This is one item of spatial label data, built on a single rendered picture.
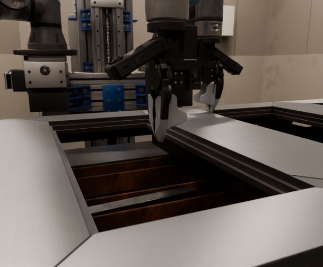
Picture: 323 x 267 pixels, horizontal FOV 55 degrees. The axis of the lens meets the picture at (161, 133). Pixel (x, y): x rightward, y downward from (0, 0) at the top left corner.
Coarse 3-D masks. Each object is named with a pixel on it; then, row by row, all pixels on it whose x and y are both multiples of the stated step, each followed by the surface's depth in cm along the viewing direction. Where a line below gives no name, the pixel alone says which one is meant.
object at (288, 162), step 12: (252, 156) 48; (264, 156) 48; (276, 156) 48; (288, 156) 48; (300, 156) 48; (312, 156) 48; (276, 168) 43; (288, 168) 43; (300, 168) 43; (312, 168) 43
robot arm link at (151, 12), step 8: (152, 0) 51; (160, 0) 50; (168, 0) 50; (176, 0) 50; (184, 0) 51; (152, 8) 51; (160, 8) 50; (168, 8) 50; (176, 8) 50; (184, 8) 51; (152, 16) 51; (160, 16) 51; (168, 16) 50; (176, 16) 51; (184, 16) 52
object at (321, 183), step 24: (72, 120) 79; (96, 120) 81; (120, 120) 84; (144, 120) 86; (312, 120) 88; (192, 144) 63; (240, 168) 49; (264, 168) 45; (288, 264) 23; (312, 264) 25
